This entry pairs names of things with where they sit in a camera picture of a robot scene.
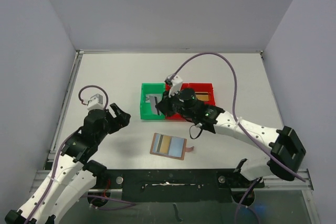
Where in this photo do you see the red plastic bin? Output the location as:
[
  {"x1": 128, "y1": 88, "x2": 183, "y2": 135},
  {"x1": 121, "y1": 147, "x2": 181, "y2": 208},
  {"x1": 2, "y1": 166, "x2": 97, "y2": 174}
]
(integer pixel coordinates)
[
  {"x1": 165, "y1": 83, "x2": 189, "y2": 121},
  {"x1": 189, "y1": 83, "x2": 216, "y2": 105}
]

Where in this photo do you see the red plastic middle bin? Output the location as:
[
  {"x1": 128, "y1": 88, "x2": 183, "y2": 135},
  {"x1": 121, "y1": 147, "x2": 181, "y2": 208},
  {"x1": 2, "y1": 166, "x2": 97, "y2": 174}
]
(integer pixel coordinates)
[{"x1": 165, "y1": 83, "x2": 189, "y2": 121}]

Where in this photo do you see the aluminium front rail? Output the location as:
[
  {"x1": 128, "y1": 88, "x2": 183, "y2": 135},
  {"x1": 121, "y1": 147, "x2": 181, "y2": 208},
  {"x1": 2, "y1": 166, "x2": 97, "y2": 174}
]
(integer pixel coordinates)
[{"x1": 31, "y1": 168, "x2": 314, "y2": 193}]

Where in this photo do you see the green plastic bin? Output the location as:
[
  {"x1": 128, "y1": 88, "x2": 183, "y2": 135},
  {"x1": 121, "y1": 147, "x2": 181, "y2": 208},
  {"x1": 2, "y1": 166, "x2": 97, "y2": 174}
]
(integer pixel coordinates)
[{"x1": 140, "y1": 83, "x2": 165, "y2": 121}]

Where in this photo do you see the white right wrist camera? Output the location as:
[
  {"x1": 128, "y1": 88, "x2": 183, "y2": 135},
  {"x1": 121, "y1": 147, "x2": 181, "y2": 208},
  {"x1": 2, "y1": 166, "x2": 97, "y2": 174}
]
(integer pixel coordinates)
[{"x1": 165, "y1": 74, "x2": 183, "y2": 97}]

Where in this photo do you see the aluminium rail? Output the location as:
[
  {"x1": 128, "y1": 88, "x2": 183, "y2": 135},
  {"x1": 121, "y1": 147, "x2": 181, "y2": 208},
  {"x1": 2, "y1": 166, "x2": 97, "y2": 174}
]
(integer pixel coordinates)
[
  {"x1": 43, "y1": 50, "x2": 83, "y2": 170},
  {"x1": 31, "y1": 168, "x2": 314, "y2": 193}
]

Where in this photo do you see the aluminium left rail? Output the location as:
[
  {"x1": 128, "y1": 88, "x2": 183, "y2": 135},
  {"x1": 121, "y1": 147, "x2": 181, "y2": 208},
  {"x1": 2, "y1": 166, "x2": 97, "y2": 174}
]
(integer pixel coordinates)
[{"x1": 43, "y1": 50, "x2": 83, "y2": 170}]

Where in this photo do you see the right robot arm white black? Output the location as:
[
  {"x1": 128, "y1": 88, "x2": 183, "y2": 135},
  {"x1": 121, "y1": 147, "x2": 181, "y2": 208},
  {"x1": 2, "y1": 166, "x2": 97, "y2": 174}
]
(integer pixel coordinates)
[{"x1": 155, "y1": 88, "x2": 306, "y2": 187}]

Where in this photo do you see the red plastic right bin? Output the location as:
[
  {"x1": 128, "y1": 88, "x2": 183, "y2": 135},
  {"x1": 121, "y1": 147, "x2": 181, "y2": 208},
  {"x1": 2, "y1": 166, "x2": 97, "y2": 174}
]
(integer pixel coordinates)
[{"x1": 189, "y1": 83, "x2": 216, "y2": 105}]

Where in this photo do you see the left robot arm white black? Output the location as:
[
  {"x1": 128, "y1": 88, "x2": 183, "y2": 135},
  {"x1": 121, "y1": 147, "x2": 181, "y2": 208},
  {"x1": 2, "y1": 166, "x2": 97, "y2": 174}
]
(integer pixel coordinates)
[{"x1": 5, "y1": 103, "x2": 131, "y2": 223}]

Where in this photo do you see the brown leather card holder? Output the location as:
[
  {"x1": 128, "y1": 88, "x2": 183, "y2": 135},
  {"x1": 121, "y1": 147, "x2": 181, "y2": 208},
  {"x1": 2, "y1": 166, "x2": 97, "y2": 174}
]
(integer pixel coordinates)
[{"x1": 150, "y1": 133, "x2": 194, "y2": 161}]

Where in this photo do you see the silver grey card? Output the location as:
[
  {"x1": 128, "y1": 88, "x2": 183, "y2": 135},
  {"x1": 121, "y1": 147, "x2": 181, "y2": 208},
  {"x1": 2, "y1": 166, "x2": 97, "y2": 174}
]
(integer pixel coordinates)
[{"x1": 145, "y1": 94, "x2": 154, "y2": 103}]

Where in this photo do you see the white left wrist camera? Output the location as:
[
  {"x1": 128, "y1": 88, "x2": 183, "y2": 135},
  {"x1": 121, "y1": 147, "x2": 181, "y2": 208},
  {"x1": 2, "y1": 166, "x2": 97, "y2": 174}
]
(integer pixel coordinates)
[{"x1": 87, "y1": 93, "x2": 104, "y2": 111}]

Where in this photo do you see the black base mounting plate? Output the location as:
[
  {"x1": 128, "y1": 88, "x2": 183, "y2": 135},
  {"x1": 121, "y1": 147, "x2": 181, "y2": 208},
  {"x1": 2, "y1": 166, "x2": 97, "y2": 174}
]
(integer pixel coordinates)
[{"x1": 89, "y1": 168, "x2": 252, "y2": 203}]

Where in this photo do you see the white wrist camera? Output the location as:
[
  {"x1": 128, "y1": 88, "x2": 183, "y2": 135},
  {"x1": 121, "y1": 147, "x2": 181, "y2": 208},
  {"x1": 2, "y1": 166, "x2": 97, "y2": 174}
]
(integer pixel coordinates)
[
  {"x1": 165, "y1": 74, "x2": 183, "y2": 97},
  {"x1": 87, "y1": 93, "x2": 104, "y2": 111}
]

